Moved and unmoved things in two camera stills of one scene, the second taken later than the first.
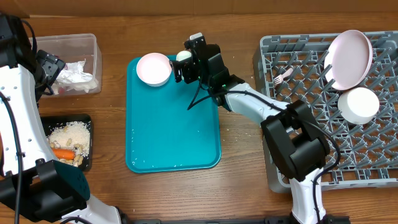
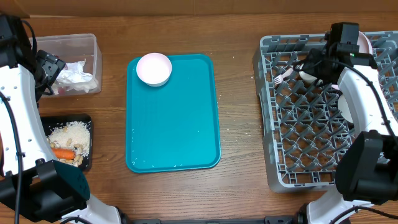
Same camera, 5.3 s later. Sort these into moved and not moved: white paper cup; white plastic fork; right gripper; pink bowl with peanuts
Moved: right gripper; white paper cup
Not moved: white plastic fork; pink bowl with peanuts
